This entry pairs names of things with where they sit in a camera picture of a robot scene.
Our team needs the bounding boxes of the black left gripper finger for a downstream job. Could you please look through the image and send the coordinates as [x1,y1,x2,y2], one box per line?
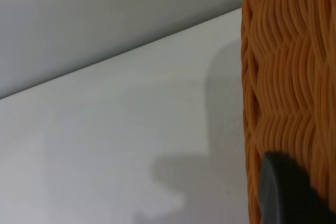
[258,151,336,224]

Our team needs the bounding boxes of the light brown wicker basket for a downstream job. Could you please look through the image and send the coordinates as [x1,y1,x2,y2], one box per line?
[240,0,336,224]

